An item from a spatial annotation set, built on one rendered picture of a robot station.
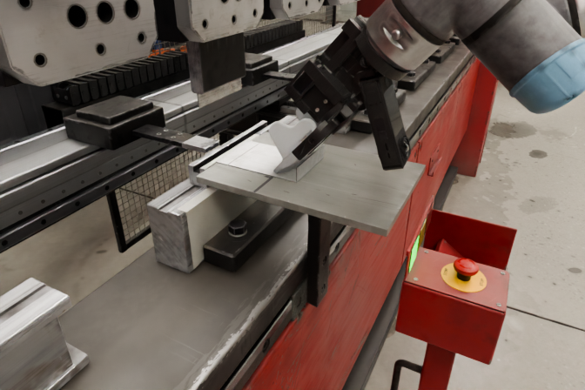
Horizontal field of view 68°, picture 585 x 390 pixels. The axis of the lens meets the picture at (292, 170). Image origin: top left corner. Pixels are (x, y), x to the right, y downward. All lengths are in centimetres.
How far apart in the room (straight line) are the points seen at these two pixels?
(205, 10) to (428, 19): 24
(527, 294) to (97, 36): 192
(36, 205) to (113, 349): 29
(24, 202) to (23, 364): 30
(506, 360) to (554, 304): 41
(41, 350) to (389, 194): 40
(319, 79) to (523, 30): 21
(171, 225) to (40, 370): 21
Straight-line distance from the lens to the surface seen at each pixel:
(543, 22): 46
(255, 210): 69
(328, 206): 51
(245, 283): 60
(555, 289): 218
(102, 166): 80
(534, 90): 47
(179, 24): 52
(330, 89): 50
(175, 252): 62
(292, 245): 66
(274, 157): 63
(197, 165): 63
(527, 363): 182
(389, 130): 51
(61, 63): 40
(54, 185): 76
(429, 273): 79
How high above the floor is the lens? 127
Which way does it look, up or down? 27 degrees down
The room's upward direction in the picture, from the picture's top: straight up
